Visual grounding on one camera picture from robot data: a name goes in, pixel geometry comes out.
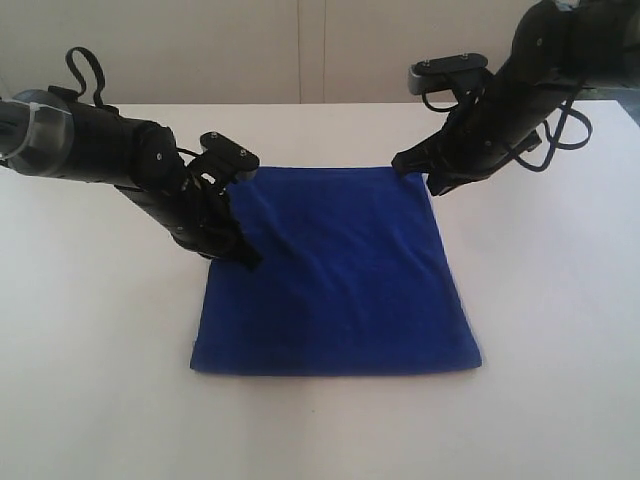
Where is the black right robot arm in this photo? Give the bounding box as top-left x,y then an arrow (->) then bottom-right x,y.
392,1 -> 639,196

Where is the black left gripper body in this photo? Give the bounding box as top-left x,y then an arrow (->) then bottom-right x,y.
116,122 -> 245,259

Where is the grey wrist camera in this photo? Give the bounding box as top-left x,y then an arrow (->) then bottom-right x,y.
188,132 -> 260,190
407,53 -> 491,96

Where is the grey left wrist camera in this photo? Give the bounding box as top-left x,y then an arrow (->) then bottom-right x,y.
188,132 -> 260,190

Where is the blue terry towel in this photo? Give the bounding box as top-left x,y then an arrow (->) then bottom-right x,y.
190,167 -> 482,377

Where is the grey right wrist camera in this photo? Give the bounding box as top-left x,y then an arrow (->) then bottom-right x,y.
407,53 -> 491,96

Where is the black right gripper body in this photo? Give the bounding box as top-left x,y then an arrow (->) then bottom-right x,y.
439,57 -> 590,183

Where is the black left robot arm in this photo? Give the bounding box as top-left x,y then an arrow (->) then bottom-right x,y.
1,87 -> 262,269

